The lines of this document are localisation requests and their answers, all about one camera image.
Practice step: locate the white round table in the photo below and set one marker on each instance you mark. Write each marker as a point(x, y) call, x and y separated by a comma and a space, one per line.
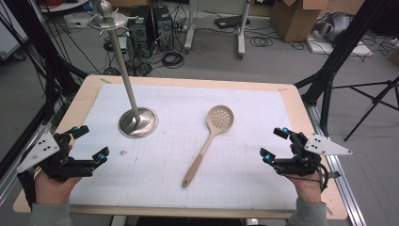
point(62, 5)

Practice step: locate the white bench power supply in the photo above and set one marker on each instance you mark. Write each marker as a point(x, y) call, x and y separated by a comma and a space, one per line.
point(123, 47)

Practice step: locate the flat black device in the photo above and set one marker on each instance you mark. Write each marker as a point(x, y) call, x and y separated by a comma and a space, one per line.
point(230, 22)

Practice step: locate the black tripod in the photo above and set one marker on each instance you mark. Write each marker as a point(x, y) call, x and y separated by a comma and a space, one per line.
point(375, 100)

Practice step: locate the metal utensil stand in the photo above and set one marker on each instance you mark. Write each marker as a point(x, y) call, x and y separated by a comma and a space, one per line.
point(138, 125)

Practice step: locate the aluminium rail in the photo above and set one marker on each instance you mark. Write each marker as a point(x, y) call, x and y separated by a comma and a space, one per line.
point(343, 188)
point(11, 185)

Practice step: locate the large cardboard box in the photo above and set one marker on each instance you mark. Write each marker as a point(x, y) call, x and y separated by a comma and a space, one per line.
point(295, 19)

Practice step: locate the strip of tape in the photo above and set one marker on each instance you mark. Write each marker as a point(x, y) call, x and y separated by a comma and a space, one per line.
point(105, 80)

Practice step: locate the person's left hand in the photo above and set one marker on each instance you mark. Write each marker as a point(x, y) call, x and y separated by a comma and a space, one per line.
point(53, 190)

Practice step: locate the white flat board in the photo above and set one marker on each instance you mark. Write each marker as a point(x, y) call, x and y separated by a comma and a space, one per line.
point(329, 48)

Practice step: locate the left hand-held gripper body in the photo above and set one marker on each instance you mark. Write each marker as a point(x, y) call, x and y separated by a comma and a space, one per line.
point(47, 147)

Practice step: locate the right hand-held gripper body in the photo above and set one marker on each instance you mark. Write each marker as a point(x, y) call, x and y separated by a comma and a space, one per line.
point(306, 163)

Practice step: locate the beige slotted spoon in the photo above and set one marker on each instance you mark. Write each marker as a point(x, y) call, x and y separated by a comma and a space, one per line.
point(204, 153)

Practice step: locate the white grid mat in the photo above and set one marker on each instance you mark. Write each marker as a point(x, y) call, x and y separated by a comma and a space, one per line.
point(175, 97)

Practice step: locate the person's right hand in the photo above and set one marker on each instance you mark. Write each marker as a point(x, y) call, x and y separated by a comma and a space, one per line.
point(309, 188)

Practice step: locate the black computer tower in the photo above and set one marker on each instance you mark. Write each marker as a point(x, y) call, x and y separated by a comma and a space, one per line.
point(141, 31)
point(163, 28)

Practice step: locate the silver grey appliance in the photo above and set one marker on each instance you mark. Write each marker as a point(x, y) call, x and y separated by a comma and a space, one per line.
point(335, 26)

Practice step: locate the black metal frame post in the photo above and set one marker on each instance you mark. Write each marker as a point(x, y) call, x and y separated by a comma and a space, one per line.
point(47, 62)
point(342, 47)

